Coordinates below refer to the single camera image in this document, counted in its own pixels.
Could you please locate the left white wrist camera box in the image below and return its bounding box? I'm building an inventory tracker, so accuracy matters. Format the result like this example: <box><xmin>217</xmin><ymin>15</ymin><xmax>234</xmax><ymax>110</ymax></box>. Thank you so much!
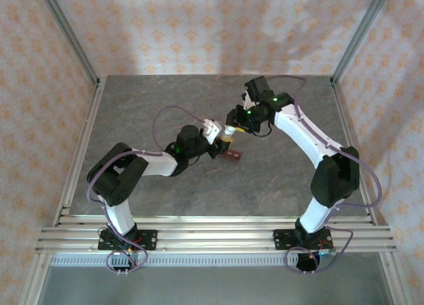
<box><xmin>201</xmin><ymin>118</ymin><xmax>223</xmax><ymax>145</ymax></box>

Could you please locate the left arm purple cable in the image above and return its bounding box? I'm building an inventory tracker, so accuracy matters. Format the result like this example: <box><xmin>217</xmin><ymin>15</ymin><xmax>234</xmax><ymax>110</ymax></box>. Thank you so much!
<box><xmin>85</xmin><ymin>105</ymin><xmax>208</xmax><ymax>275</ymax></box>

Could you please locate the orange patterned white curtain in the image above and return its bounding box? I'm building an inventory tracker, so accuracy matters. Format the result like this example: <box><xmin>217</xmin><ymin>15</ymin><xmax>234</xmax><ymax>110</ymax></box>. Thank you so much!
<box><xmin>0</xmin><ymin>0</ymin><xmax>424</xmax><ymax>305</ymax></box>

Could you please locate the aluminium corner post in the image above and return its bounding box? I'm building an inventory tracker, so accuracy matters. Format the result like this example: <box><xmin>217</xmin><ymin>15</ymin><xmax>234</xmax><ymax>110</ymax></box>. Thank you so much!
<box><xmin>331</xmin><ymin>0</ymin><xmax>395</xmax><ymax>86</ymax></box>
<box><xmin>34</xmin><ymin>0</ymin><xmax>100</xmax><ymax>86</ymax></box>

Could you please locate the aluminium side rail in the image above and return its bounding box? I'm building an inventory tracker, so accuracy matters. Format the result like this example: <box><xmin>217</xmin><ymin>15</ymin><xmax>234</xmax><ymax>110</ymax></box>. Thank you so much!
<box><xmin>331</xmin><ymin>79</ymin><xmax>378</xmax><ymax>225</ymax></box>
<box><xmin>54</xmin><ymin>78</ymin><xmax>107</xmax><ymax>225</ymax></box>

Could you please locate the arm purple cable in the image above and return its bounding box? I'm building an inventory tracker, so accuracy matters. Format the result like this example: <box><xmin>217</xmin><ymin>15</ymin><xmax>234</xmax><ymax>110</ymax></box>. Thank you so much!
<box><xmin>85</xmin><ymin>105</ymin><xmax>208</xmax><ymax>275</ymax></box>
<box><xmin>266</xmin><ymin>74</ymin><xmax>383</xmax><ymax>275</ymax></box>

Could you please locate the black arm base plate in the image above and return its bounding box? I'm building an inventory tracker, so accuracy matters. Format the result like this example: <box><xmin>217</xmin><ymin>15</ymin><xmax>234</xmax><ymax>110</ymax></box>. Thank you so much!
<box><xmin>98</xmin><ymin>229</ymin><xmax>158</xmax><ymax>252</ymax></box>
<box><xmin>273</xmin><ymin>228</ymin><xmax>333</xmax><ymax>252</ymax></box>

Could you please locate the grey metal panel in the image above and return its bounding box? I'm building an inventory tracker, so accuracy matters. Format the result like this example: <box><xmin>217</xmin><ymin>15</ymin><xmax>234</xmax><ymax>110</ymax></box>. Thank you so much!
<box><xmin>36</xmin><ymin>265</ymin><xmax>395</xmax><ymax>305</ymax></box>

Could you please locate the brown weekly pill organizer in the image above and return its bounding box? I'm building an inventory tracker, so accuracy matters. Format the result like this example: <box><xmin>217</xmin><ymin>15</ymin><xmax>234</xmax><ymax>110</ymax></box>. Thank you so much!
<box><xmin>221</xmin><ymin>149</ymin><xmax>243</xmax><ymax>163</ymax></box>

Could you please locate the grey slotted cable duct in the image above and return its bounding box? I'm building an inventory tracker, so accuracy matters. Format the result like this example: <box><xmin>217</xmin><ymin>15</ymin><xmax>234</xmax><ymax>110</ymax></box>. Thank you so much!
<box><xmin>49</xmin><ymin>254</ymin><xmax>335</xmax><ymax>268</ymax></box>

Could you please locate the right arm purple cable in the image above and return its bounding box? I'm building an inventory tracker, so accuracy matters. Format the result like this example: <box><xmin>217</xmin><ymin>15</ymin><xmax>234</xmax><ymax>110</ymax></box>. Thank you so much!
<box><xmin>266</xmin><ymin>74</ymin><xmax>383</xmax><ymax>275</ymax></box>

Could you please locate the aluminium mounting rail frame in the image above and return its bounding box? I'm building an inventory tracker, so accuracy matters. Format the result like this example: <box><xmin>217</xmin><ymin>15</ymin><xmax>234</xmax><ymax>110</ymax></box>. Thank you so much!
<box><xmin>34</xmin><ymin>214</ymin><xmax>398</xmax><ymax>255</ymax></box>

